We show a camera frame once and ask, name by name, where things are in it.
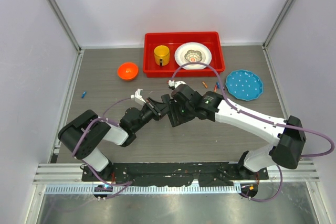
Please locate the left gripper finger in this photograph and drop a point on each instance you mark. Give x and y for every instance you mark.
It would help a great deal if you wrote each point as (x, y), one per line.
(163, 113)
(157, 106)

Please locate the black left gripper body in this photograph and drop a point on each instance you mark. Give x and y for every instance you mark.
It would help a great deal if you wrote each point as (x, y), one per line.
(153, 108)

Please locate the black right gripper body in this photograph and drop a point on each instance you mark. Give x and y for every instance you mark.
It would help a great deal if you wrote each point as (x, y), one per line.
(180, 114)

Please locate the black remote control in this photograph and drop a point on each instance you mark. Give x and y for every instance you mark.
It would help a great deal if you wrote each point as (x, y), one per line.
(166, 99)

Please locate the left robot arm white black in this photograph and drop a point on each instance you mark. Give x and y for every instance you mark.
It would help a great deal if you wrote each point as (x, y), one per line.
(82, 135)

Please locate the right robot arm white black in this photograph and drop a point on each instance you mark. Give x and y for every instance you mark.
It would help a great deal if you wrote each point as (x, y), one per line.
(284, 137)

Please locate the orange plastic bowl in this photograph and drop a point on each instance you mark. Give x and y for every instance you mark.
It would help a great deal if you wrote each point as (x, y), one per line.
(128, 71)

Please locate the small patterned bowl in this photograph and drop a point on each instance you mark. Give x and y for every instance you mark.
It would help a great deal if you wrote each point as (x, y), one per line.
(193, 56)

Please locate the white paper plate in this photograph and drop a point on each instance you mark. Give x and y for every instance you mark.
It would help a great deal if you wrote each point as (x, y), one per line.
(182, 49)

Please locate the yellow mug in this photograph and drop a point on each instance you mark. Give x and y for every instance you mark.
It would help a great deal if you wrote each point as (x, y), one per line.
(162, 55)

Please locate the blue dotted plate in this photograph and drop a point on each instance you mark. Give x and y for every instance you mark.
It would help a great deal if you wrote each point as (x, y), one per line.
(244, 85)

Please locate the red plastic tray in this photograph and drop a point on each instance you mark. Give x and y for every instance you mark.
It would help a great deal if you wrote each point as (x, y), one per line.
(173, 40)

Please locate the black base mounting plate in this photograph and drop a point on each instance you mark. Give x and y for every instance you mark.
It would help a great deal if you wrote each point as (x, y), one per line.
(178, 174)

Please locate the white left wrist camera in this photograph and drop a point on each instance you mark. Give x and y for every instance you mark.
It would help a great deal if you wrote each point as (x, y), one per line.
(137, 97)

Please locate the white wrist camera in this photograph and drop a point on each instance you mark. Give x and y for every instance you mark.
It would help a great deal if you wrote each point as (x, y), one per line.
(137, 97)
(174, 84)

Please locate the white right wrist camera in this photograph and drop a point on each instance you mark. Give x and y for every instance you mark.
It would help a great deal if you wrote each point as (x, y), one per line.
(174, 84)

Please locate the aluminium front rail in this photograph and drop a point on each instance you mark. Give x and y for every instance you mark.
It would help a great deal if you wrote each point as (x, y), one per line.
(67, 179)

